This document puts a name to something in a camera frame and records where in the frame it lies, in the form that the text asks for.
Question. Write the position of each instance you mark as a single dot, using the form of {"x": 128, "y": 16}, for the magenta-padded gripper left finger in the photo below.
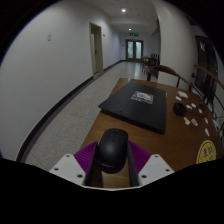
{"x": 66, "y": 168}

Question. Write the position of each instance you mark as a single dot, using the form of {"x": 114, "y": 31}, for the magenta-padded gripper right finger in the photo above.
{"x": 155, "y": 168}

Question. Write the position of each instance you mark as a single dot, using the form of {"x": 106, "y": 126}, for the black computer mouse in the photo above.
{"x": 112, "y": 150}

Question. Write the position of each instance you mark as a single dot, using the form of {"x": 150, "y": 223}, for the round yellow printed mouse pad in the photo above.
{"x": 206, "y": 153}

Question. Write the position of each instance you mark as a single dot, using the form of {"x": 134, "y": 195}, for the small white plastic piece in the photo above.
{"x": 206, "y": 132}

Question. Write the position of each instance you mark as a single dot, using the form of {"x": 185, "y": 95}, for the small black box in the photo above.
{"x": 179, "y": 109}

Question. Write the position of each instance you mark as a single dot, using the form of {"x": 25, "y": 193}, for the black closed laptop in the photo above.
{"x": 136, "y": 106}

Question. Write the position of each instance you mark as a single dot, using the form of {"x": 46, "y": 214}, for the small white box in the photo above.
{"x": 182, "y": 94}

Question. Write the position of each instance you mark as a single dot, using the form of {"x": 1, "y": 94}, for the wooden armchair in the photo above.
{"x": 165, "y": 69}

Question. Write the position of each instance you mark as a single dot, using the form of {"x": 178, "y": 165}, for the dark window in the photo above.
{"x": 206, "y": 66}

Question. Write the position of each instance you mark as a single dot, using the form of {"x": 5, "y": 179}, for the glass double door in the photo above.
{"x": 134, "y": 50}

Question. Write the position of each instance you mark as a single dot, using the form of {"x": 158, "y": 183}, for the wooden side door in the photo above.
{"x": 96, "y": 50}

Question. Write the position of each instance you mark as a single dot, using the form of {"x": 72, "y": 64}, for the green exit sign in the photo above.
{"x": 134, "y": 34}

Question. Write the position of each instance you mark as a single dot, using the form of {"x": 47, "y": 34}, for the white wall switch plate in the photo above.
{"x": 49, "y": 37}

